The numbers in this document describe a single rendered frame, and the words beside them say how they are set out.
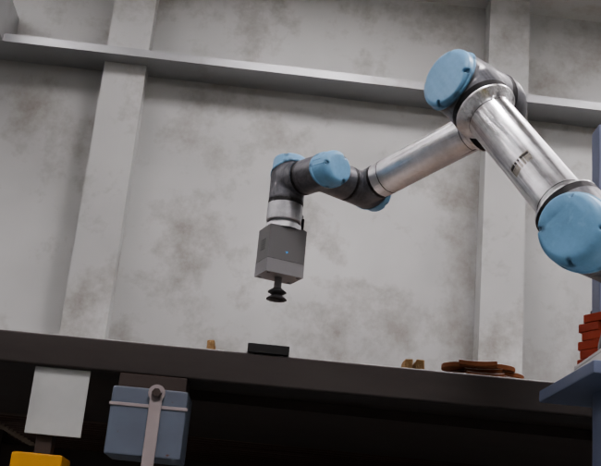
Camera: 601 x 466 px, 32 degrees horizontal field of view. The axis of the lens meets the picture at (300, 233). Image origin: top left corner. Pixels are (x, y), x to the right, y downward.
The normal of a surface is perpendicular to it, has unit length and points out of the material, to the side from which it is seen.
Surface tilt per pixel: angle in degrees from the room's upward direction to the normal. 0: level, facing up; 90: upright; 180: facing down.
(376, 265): 90
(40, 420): 90
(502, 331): 90
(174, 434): 90
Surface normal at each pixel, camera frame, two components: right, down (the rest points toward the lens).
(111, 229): 0.07, -0.31
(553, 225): -0.68, -0.17
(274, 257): 0.43, -0.26
